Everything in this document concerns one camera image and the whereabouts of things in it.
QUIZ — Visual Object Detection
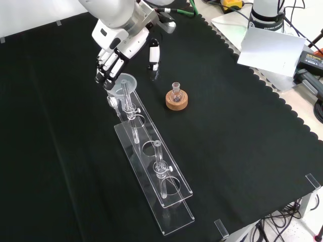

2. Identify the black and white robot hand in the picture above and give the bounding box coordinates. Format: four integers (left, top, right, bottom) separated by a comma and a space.
91, 19, 162, 91

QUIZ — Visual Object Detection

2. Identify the translucent plastic funnel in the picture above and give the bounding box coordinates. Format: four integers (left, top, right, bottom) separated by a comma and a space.
106, 73, 138, 119

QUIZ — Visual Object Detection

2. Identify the clear acrylic funnel stand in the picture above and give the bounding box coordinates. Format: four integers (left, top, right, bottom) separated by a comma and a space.
113, 79, 196, 236

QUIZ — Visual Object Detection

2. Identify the small round-bottom glass flask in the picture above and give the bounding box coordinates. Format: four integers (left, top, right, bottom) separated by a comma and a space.
171, 82, 184, 103

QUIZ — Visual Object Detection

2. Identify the yellow stop button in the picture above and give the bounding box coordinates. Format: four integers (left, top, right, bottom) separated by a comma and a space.
221, 0, 244, 14

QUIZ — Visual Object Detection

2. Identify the black bench cloth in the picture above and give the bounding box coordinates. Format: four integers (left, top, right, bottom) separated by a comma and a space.
0, 0, 323, 242

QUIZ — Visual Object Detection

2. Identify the pale board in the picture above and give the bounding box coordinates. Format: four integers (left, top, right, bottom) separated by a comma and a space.
237, 27, 307, 78

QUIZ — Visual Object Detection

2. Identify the black power adapter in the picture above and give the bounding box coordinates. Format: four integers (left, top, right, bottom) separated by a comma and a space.
296, 50, 323, 76

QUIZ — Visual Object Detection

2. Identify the clear acrylic cloth clamp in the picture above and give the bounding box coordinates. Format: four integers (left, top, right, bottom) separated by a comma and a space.
305, 173, 322, 190
213, 219, 230, 239

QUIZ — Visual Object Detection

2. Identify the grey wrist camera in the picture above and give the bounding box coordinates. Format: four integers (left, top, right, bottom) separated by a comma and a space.
157, 14, 177, 34

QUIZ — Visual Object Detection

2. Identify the green cable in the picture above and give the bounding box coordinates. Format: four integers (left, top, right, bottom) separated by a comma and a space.
164, 0, 200, 17

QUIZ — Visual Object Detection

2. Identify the cork ring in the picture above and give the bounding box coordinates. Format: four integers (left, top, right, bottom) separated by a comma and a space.
165, 90, 189, 111

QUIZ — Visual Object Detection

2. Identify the grey metal base plate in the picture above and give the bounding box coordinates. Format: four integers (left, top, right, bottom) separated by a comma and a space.
210, 11, 301, 93

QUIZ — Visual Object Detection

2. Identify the black cable bundle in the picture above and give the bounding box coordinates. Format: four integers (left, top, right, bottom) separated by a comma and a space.
249, 199, 323, 242

